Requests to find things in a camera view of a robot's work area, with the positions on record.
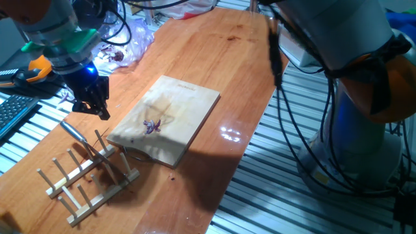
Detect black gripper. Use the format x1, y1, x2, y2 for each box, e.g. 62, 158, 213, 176
62, 67, 111, 122

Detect steel cleaver knife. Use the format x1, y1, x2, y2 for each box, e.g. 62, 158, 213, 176
60, 120, 134, 187

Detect light wooden cutting board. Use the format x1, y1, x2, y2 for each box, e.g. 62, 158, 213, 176
106, 75, 221, 169

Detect red onion slices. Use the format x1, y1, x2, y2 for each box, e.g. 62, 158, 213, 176
58, 90, 76, 105

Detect red onion piece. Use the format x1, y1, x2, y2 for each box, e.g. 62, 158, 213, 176
142, 118, 162, 135

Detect orange black teach pendant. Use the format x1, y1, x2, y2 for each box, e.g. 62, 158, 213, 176
0, 55, 55, 89

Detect clear bag of chopped onion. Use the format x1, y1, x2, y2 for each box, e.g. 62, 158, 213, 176
92, 18, 155, 68

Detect black keyboard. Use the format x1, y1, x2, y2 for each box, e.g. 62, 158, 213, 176
0, 94, 40, 140

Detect black round reel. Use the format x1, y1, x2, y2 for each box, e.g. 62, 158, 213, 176
73, 0, 118, 30

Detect wooden peg dish rack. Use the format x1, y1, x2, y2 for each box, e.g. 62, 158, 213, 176
36, 129, 140, 228

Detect yellow packet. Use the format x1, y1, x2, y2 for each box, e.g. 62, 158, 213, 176
129, 0, 144, 16

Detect white shopping bag red print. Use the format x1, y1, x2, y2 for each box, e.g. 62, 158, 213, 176
155, 0, 218, 20

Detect large reddish wooden panel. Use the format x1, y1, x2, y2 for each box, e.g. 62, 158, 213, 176
0, 6, 290, 234

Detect blue plastic bag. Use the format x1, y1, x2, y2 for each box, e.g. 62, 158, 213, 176
385, 8, 416, 37

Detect aluminium frame post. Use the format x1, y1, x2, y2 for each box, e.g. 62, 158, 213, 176
144, 0, 156, 26
248, 0, 264, 14

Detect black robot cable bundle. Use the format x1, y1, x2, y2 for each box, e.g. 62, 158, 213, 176
90, 0, 416, 200

